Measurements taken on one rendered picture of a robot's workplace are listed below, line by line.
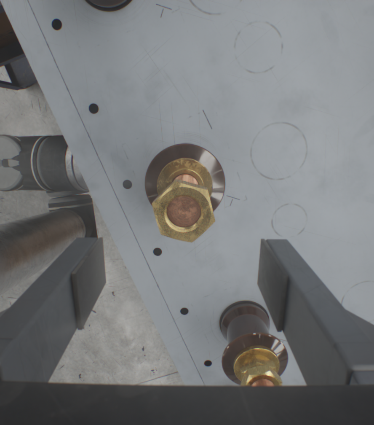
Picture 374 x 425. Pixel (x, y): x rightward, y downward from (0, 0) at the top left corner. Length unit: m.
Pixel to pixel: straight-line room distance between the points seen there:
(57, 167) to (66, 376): 2.22
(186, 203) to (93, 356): 2.29
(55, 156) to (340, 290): 0.54
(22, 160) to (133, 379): 2.13
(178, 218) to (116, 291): 1.91
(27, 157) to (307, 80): 0.48
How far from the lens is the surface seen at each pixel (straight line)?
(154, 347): 2.36
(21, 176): 0.65
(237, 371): 0.48
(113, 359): 2.48
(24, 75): 1.90
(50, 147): 0.62
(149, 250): 0.49
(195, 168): 0.35
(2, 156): 0.67
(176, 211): 0.25
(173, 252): 0.49
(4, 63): 1.48
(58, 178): 0.61
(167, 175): 0.35
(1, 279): 0.48
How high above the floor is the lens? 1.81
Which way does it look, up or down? 74 degrees down
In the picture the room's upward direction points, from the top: 179 degrees counter-clockwise
